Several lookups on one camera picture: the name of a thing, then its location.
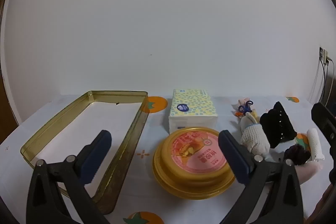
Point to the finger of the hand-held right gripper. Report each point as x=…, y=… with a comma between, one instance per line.
x=324, y=119

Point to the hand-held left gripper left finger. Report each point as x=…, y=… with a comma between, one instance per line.
x=98, y=155

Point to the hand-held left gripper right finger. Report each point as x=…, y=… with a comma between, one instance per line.
x=233, y=158

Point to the gold rectangular tin box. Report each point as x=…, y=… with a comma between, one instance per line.
x=126, y=145

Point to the white knitted bunny sock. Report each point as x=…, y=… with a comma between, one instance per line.
x=254, y=137

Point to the dark purple scrunchie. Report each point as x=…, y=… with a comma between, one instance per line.
x=296, y=154

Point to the black beaded scrunchie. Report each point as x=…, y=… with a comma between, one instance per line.
x=278, y=124

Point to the yellow cloth scrunchie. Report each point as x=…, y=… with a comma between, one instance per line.
x=254, y=116

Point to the pale pink soft pouch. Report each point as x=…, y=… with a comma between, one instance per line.
x=308, y=171

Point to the round gold tin pink label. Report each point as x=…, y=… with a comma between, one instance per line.
x=189, y=161

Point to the white persimmon print tablecloth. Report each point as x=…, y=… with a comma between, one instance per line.
x=149, y=132

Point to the yellow dotted tissue pack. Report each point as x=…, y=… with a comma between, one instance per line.
x=191, y=103

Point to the white wall socket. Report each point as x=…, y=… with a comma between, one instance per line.
x=323, y=54

